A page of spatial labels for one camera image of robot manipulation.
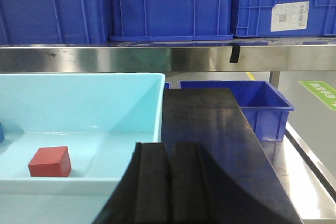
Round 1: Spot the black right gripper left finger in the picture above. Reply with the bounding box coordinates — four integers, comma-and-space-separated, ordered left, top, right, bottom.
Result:
93, 143, 170, 223

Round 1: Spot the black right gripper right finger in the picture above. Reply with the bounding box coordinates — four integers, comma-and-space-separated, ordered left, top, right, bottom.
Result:
171, 142, 302, 223

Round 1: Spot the red cube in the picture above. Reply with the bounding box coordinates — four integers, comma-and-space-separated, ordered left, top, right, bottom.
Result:
28, 146, 72, 177

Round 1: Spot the blue crate middle on shelf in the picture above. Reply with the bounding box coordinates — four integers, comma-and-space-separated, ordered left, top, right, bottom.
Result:
109, 0, 233, 42

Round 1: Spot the blue crate on shelf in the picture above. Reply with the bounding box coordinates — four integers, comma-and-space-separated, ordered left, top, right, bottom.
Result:
1, 0, 112, 45
109, 0, 233, 42

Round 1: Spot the blue crate left on shelf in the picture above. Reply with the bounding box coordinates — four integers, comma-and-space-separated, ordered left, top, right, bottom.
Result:
1, 0, 112, 45

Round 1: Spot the light blue plastic bin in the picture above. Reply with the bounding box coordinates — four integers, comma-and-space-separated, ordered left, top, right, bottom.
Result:
1, 73, 165, 223

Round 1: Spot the blue bin beside table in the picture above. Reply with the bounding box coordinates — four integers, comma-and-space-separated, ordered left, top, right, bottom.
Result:
178, 80, 294, 142
164, 82, 172, 89

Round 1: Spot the black tape strip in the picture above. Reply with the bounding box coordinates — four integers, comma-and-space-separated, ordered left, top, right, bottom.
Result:
229, 43, 240, 63

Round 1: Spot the white paper label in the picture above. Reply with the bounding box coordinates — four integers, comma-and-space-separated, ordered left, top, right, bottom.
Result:
270, 1, 309, 32

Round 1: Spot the blue crate with label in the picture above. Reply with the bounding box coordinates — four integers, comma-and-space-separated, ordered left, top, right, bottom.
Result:
231, 0, 335, 37

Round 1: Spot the stainless steel shelf rail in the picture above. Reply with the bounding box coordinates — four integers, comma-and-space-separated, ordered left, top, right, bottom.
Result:
1, 37, 335, 73

